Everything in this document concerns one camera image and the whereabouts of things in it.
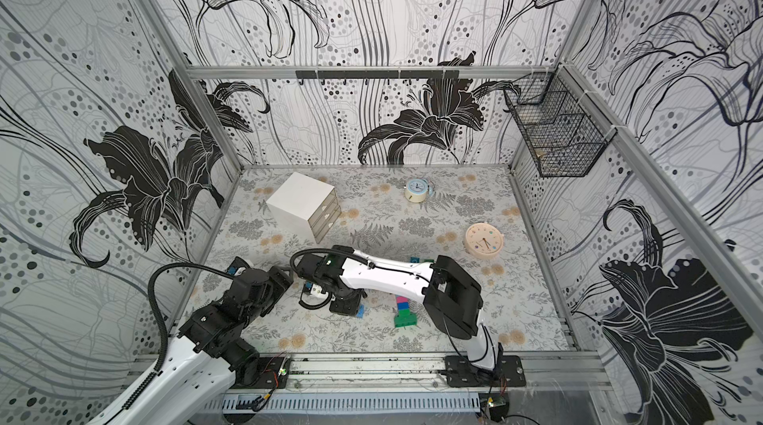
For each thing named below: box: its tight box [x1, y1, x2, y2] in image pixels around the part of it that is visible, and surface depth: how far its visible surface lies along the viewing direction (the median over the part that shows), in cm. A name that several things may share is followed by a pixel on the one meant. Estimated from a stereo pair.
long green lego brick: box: [394, 308, 419, 328], surface depth 81 cm
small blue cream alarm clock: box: [403, 177, 435, 203], surface depth 109 cm
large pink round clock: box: [464, 221, 505, 260], surface depth 97 cm
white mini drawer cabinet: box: [265, 171, 342, 244], surface depth 95 cm
